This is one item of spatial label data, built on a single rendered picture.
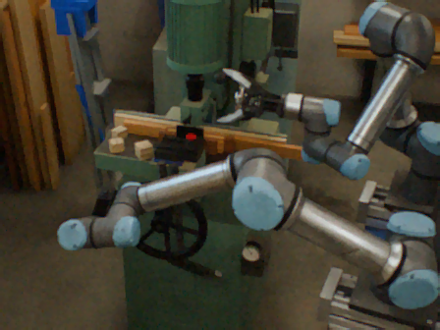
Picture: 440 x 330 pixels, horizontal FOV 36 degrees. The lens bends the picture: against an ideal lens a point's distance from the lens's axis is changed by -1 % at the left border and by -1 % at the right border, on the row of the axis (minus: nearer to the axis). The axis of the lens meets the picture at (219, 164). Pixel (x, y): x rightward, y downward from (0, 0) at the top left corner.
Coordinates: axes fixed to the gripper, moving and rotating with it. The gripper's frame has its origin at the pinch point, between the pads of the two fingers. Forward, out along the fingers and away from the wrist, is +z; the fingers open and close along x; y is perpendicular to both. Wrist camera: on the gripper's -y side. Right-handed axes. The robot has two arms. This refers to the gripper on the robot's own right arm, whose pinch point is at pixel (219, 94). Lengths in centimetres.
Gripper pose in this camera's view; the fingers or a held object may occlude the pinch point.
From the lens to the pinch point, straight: 200.3
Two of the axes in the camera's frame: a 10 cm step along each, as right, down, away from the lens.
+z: -9.6, -1.7, 2.1
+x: -1.1, 9.6, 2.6
